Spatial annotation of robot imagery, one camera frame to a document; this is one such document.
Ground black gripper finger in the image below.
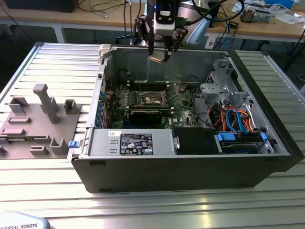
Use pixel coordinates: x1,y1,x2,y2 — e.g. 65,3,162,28
134,15,156,56
163,27,189,62

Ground silver green CPU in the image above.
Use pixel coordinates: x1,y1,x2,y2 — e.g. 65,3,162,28
147,51,165,63

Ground CPU socket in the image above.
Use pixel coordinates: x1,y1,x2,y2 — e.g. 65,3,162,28
142,90,166,107

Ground black upright box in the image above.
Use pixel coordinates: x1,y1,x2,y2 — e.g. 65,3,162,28
208,0,221,27

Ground wooden desk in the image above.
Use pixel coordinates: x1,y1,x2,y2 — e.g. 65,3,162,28
204,0,305,52
0,0,148,43

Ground metal drive cage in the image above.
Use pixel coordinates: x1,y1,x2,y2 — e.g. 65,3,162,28
199,58,251,108

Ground green motherboard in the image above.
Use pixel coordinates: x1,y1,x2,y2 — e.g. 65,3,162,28
106,82,208,131

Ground grey electronic device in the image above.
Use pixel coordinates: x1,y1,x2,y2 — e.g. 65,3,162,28
254,9,272,24

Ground black graphics card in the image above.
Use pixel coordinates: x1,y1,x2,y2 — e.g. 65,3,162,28
108,106,173,126

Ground black optical drive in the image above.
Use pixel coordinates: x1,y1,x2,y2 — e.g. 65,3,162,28
172,127,217,156

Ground blue cardboard box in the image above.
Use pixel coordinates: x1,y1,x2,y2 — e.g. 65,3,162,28
264,0,295,9

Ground white papers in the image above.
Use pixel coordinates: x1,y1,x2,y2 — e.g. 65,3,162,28
274,11,305,26

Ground black flat box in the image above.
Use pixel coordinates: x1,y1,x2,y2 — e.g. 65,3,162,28
4,0,74,13

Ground blue disk carrier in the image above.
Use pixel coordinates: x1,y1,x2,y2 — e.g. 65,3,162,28
215,132,267,155

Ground silver power supply unit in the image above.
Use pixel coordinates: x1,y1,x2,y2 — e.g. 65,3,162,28
81,128,178,158

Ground hard disk drive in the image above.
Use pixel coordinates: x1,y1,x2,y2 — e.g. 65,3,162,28
220,135,260,155

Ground black open PC case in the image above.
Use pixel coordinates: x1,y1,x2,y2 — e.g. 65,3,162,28
66,44,305,194

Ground grey parts rack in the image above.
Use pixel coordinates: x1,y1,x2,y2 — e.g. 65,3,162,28
0,83,83,160

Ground pale blue teach pendant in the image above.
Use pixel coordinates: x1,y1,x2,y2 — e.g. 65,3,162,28
0,212,52,229

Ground white camera, black face plate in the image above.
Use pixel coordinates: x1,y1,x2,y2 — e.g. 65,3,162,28
153,0,176,37

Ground black camera cable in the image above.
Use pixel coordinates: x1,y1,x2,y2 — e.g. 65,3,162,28
183,0,246,26

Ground grey case latch handle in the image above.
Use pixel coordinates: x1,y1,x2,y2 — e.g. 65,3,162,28
98,44,112,59

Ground red wire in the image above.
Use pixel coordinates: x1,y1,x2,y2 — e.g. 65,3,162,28
104,75,114,93

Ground black power cable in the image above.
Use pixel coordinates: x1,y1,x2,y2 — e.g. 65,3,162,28
192,89,212,128

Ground blue flat data cable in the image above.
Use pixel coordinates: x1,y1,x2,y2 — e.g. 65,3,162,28
225,108,238,133
232,108,247,134

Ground orange wire bundle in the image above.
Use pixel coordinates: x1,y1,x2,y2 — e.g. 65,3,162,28
213,108,255,132

